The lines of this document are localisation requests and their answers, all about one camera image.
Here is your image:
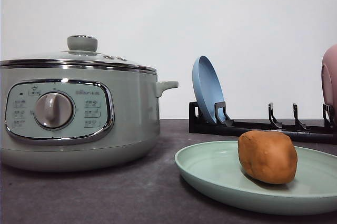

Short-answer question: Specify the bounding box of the glass steamer lid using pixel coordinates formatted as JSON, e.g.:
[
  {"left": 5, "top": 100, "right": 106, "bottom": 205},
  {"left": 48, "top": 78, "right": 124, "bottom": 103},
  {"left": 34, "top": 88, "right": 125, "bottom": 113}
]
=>
[{"left": 0, "top": 35, "right": 157, "bottom": 73}]

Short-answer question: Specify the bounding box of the pink plate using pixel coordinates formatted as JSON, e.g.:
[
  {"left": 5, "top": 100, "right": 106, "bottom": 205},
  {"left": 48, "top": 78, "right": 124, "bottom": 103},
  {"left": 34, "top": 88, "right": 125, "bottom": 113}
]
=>
[{"left": 322, "top": 45, "right": 337, "bottom": 119}]

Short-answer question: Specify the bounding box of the green plate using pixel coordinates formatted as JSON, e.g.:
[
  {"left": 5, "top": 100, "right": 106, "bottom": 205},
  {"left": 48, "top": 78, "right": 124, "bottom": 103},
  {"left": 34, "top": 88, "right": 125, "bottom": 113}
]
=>
[{"left": 174, "top": 141, "right": 337, "bottom": 215}]

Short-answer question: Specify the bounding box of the black plate rack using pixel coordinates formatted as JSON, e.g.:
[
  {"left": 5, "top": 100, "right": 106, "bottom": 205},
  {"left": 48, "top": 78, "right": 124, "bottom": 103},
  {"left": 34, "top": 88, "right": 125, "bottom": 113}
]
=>
[{"left": 189, "top": 101, "right": 337, "bottom": 144}]

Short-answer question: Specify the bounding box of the blue plate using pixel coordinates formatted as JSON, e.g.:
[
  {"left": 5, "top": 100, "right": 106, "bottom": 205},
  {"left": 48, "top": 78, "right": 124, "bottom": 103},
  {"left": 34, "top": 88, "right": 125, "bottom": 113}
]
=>
[{"left": 192, "top": 55, "right": 225, "bottom": 124}]

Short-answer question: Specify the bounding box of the brown potato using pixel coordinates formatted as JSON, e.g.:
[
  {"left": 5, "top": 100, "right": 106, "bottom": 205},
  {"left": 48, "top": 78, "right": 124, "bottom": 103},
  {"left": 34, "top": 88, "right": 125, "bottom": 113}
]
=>
[{"left": 237, "top": 130, "right": 298, "bottom": 185}]

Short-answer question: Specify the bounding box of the green electric steamer pot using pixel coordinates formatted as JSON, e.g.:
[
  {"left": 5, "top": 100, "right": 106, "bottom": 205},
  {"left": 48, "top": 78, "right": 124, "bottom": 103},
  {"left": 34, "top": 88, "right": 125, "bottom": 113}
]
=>
[{"left": 1, "top": 65, "right": 179, "bottom": 171}]

